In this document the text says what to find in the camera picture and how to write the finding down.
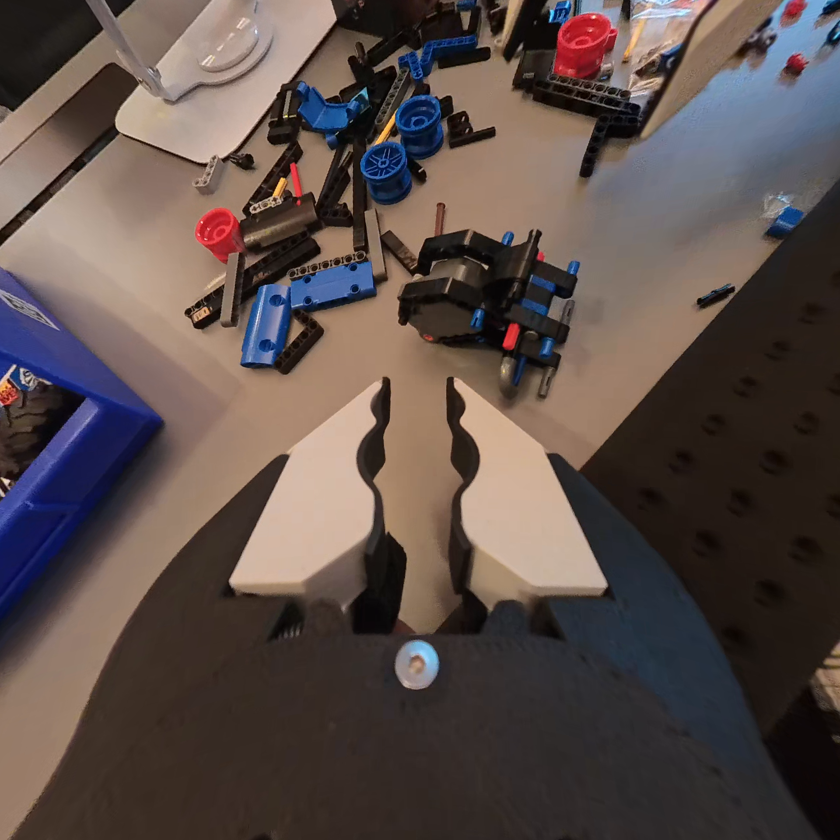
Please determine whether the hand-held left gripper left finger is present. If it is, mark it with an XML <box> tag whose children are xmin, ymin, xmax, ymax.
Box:
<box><xmin>228</xmin><ymin>377</ymin><xmax>408</xmax><ymax>634</ymax></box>

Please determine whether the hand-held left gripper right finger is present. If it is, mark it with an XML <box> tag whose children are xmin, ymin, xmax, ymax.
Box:
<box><xmin>446</xmin><ymin>377</ymin><xmax>608</xmax><ymax>634</ymax></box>

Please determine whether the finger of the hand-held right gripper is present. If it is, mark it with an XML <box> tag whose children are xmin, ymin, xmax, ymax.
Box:
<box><xmin>640</xmin><ymin>0</ymin><xmax>785</xmax><ymax>140</ymax></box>
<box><xmin>502</xmin><ymin>0</ymin><xmax>559</xmax><ymax>61</ymax></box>

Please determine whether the clear bag of small parts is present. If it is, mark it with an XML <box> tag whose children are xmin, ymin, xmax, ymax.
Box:
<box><xmin>620</xmin><ymin>0</ymin><xmax>716</xmax><ymax>93</ymax></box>

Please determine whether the partly built toy chassis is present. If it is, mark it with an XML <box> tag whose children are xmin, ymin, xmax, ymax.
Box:
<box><xmin>397</xmin><ymin>228</ymin><xmax>581</xmax><ymax>401</ymax></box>

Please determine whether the black square toy panel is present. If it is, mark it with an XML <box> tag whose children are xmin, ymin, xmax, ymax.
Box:
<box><xmin>513</xmin><ymin>49</ymin><xmax>559</xmax><ymax>89</ymax></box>

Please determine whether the red toy wheel rim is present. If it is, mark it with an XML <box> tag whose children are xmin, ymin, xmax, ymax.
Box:
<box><xmin>195</xmin><ymin>208</ymin><xmax>245</xmax><ymax>262</ymax></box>
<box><xmin>554</xmin><ymin>13</ymin><xmax>619</xmax><ymax>78</ymax></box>

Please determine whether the blue angled toy beam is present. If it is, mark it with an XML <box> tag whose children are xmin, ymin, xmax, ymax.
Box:
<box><xmin>399</xmin><ymin>34</ymin><xmax>479</xmax><ymax>74</ymax></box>

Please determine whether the pile of black toy beams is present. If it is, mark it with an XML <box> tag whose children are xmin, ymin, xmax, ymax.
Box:
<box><xmin>184</xmin><ymin>0</ymin><xmax>644</xmax><ymax>375</ymax></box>

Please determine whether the blue spoked toy wheel rim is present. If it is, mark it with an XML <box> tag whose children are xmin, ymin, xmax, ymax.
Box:
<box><xmin>360</xmin><ymin>141</ymin><xmax>414</xmax><ymax>206</ymax></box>

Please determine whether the blue curved toy panel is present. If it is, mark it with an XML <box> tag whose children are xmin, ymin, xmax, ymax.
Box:
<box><xmin>239</xmin><ymin>283</ymin><xmax>293</xmax><ymax>368</ymax></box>
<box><xmin>289</xmin><ymin>262</ymin><xmax>378</xmax><ymax>311</ymax></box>

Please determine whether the blue toy fender piece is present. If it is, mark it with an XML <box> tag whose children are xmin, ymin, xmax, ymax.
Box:
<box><xmin>295</xmin><ymin>82</ymin><xmax>370</xmax><ymax>148</ymax></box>

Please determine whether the blue storage bin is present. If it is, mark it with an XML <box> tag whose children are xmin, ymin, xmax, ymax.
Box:
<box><xmin>0</xmin><ymin>266</ymin><xmax>164</xmax><ymax>621</ymax></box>

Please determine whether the dark grey toy beam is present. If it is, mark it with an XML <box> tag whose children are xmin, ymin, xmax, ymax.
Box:
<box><xmin>220</xmin><ymin>252</ymin><xmax>245</xmax><ymax>328</ymax></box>

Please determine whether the black toy tire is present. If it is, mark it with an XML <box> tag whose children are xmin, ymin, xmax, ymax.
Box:
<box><xmin>0</xmin><ymin>377</ymin><xmax>86</xmax><ymax>490</ymax></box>

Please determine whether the black toy cylinder piece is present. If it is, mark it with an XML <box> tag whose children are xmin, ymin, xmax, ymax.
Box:
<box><xmin>239</xmin><ymin>193</ymin><xmax>322</xmax><ymax>250</ymax></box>

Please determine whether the person's plaid shirt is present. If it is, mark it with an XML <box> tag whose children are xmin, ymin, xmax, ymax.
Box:
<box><xmin>808</xmin><ymin>640</ymin><xmax>840</xmax><ymax>729</ymax></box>

